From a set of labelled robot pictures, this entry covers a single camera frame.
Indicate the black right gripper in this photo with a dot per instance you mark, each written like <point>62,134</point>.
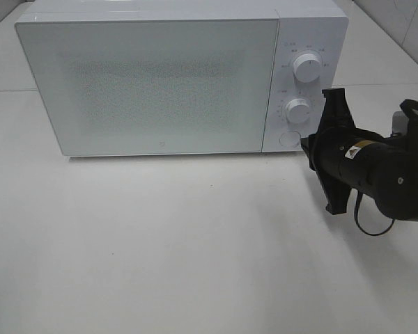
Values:
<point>336,134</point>

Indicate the round white door button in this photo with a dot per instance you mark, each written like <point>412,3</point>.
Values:
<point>290,140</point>

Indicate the white timer knob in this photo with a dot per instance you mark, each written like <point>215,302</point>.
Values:
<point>297,111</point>

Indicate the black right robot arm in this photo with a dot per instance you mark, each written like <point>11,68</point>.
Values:
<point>346,159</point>

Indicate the upper white power knob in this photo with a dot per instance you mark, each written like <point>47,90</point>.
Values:
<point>307,66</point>

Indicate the white microwave oven body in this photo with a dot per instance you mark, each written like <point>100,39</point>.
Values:
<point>318,26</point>

